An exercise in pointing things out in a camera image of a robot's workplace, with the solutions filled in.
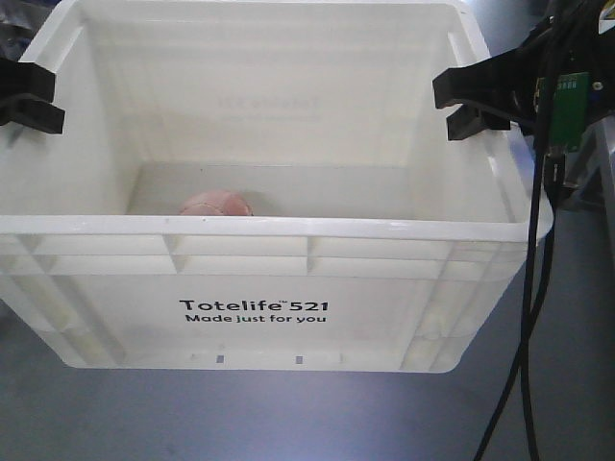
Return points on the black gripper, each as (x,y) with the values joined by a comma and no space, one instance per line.
(513,82)

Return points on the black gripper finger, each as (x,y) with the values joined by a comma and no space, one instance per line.
(32,113)
(26,79)

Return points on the pink peach-shaped toy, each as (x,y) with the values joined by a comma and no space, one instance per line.
(216,203)

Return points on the white plastic Totelife crate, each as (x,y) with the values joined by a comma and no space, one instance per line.
(375,244)

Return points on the green circuit board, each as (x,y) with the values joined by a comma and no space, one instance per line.
(570,102)

